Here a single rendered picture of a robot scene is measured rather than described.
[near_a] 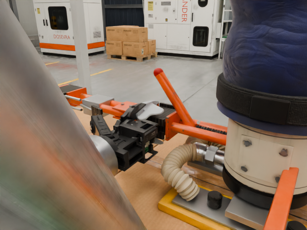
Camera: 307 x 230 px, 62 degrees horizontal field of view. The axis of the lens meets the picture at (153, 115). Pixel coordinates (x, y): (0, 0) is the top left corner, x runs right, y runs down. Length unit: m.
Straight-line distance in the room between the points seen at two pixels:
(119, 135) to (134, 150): 0.05
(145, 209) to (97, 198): 0.38
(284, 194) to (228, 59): 0.22
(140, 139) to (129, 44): 6.94
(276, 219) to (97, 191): 0.25
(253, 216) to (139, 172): 0.29
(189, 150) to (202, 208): 0.13
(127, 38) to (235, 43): 7.07
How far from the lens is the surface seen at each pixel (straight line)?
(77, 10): 3.52
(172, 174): 0.52
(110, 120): 0.95
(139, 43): 7.24
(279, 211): 0.38
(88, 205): 0.17
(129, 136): 0.51
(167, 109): 0.64
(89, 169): 0.16
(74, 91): 0.81
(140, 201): 0.57
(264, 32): 0.40
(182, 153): 0.57
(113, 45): 7.72
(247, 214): 0.50
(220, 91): 0.46
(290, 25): 0.39
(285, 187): 0.42
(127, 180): 0.63
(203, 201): 0.54
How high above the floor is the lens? 1.32
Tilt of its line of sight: 22 degrees down
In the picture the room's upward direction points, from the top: straight up
